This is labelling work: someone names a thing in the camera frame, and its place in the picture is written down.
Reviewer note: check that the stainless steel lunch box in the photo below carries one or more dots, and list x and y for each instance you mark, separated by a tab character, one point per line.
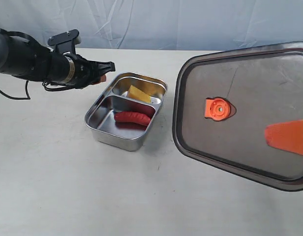
100	117

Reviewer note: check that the red toy sausage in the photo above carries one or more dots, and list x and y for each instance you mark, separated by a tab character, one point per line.
132	117

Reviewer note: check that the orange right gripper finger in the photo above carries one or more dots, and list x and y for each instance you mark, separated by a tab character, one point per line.
286	136

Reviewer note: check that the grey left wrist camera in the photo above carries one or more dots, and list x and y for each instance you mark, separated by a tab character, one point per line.
65	42

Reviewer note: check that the yellow toy cheese slice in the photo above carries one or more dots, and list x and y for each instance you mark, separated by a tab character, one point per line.
137	94

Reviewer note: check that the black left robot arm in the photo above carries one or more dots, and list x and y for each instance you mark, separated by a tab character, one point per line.
57	66

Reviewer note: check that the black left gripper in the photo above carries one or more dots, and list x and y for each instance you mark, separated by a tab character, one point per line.
83	72

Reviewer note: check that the dark transparent box lid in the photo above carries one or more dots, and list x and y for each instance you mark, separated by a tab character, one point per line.
223	103

